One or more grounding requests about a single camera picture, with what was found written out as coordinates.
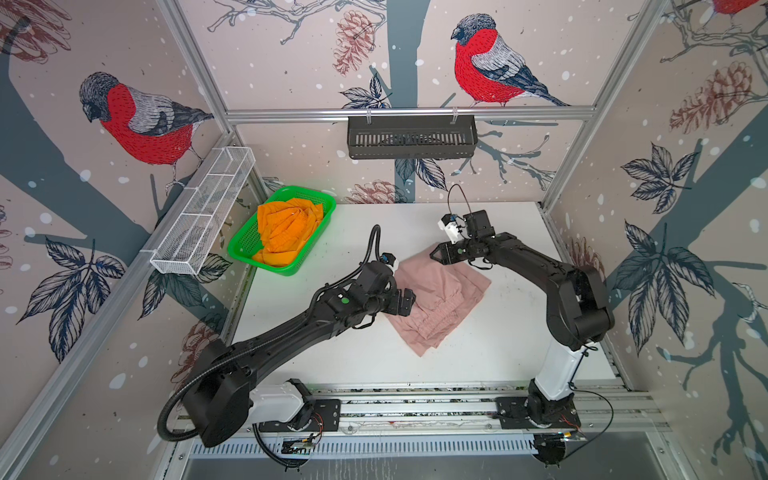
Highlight pink shorts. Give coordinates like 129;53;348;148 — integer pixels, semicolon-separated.
387;249;491;356

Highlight orange shorts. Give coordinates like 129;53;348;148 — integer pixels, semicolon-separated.
252;198;325;268

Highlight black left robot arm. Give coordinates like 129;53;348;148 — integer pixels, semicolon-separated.
164;261;416;447

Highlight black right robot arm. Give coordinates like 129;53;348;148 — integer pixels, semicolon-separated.
430;210;615;427

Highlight green plastic basket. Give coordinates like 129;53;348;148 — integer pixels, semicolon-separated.
228;186;337;276

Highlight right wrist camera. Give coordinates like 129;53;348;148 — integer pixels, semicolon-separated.
438;213;465;244

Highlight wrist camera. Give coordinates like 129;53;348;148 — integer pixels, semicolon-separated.
378;253;399;270
438;213;465;244

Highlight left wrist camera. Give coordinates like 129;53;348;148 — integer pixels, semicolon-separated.
378;253;399;270

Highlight black hanging wall basket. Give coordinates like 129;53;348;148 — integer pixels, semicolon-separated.
347;115;478;160

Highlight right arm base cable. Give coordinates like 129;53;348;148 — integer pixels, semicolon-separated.
557;389;616;448

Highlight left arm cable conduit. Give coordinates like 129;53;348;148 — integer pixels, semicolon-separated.
157;224;383;443

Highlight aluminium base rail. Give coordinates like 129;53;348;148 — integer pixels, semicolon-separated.
170;383;670;439

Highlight white wire wall basket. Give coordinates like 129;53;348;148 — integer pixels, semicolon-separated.
150;146;255;275

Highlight aluminium horizontal frame bar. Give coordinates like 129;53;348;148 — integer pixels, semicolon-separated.
225;106;597;125

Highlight aluminium corner frame post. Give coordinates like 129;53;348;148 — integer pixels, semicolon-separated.
540;0;670;214

